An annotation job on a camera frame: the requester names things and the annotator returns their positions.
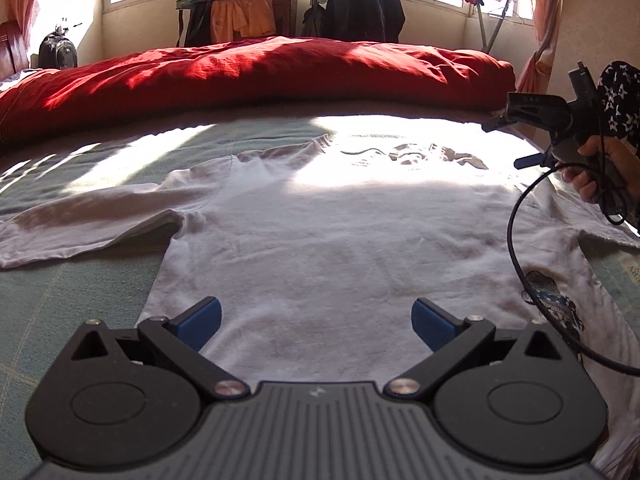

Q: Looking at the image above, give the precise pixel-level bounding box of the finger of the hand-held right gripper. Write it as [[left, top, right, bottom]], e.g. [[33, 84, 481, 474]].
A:
[[514, 149, 558, 171], [481, 112, 516, 133]]

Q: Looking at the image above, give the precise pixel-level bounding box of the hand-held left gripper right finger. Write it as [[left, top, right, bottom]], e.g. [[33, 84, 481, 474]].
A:
[[384, 297, 571, 403]]

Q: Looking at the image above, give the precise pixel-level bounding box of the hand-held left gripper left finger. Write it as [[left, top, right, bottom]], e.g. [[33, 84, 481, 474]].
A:
[[70, 296, 251, 402]]

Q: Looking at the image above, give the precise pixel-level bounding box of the white t-shirt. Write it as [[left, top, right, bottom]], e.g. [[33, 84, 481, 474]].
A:
[[0, 132, 640, 480]]

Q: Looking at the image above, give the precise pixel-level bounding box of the metal clothes drying rack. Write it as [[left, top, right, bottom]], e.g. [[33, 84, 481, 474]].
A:
[[307, 0, 523, 53]]

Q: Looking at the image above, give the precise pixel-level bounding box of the person's right hand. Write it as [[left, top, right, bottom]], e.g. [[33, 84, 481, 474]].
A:
[[560, 134, 640, 233]]

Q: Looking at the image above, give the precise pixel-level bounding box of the dark star-print garment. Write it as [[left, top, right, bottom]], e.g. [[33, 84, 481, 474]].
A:
[[595, 60, 640, 148]]

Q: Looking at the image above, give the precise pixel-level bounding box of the orange curtain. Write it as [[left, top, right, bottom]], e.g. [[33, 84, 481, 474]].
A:
[[5, 0, 48, 61], [515, 0, 563, 96]]

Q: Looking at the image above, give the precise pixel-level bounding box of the white fabric label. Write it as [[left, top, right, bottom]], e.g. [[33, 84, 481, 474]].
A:
[[619, 252, 640, 286]]

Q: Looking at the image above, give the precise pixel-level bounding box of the black hanging jacket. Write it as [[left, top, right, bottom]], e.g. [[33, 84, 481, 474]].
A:
[[324, 0, 406, 43]]

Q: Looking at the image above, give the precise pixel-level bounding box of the dark hanging bag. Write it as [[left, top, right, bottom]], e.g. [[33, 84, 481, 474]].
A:
[[301, 2, 326, 38]]

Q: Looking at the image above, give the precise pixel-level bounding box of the red duvet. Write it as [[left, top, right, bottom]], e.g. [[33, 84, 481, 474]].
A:
[[0, 36, 517, 148]]

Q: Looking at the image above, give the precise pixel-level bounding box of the orange cloth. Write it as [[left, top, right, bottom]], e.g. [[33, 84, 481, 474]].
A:
[[210, 0, 277, 43]]

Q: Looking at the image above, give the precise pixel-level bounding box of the black cloth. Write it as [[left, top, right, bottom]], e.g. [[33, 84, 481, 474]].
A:
[[185, 4, 213, 47]]

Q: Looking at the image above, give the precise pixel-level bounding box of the black backpack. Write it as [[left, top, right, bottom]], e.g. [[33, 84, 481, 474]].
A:
[[39, 22, 79, 70]]

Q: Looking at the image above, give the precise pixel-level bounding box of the wooden headboard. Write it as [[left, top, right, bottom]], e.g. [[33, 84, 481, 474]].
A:
[[0, 20, 31, 81]]

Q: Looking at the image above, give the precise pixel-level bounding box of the black cable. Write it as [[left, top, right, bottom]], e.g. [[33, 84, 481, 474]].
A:
[[507, 160, 640, 368]]

